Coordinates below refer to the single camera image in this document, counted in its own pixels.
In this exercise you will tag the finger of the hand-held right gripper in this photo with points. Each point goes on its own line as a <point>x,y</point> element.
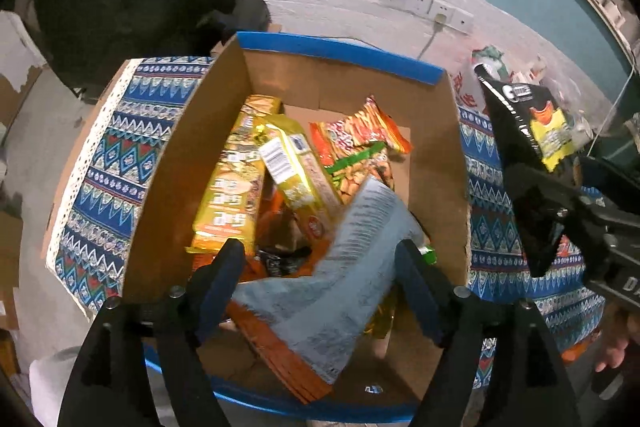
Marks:
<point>610,192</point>
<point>545,199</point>

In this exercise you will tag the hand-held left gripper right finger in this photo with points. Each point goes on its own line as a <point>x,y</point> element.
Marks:
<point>417,292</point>

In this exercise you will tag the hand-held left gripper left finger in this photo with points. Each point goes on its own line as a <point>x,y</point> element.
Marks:
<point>222,292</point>

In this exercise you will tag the black snack packet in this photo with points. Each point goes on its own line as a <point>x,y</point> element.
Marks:
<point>280,263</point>
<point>510,127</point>

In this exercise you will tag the large silver orange snack bag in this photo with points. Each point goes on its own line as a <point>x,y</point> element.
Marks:
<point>340,267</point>

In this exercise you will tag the orange snack packet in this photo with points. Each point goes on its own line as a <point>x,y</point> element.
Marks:
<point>282,219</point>
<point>577,347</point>

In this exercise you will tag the long yellow biscuit pack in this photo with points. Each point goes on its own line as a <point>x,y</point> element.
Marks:
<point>225,187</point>

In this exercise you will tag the blue-rimmed cardboard box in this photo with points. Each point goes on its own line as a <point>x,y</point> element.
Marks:
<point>440,167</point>

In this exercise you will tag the green peanut snack packet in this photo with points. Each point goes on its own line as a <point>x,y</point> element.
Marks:
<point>360,169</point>

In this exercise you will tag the short yellow biscuit pack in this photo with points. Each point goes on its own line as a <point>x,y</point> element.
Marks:
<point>300,177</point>

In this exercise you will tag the red yellow patterned snack packet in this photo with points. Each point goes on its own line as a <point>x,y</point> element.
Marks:
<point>360,127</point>

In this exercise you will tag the person's right hand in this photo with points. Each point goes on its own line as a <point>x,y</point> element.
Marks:
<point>614,347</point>

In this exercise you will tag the white red plastic bag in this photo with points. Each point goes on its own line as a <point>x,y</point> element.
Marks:
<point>475,79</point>

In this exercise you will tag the blue patterned tablecloth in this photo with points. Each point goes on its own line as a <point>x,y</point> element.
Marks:
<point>115,167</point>

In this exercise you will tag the dark round object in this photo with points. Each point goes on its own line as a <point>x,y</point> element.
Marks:
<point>250,14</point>

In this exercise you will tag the white torn cardboard sheet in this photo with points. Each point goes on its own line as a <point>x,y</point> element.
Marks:
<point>17,57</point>

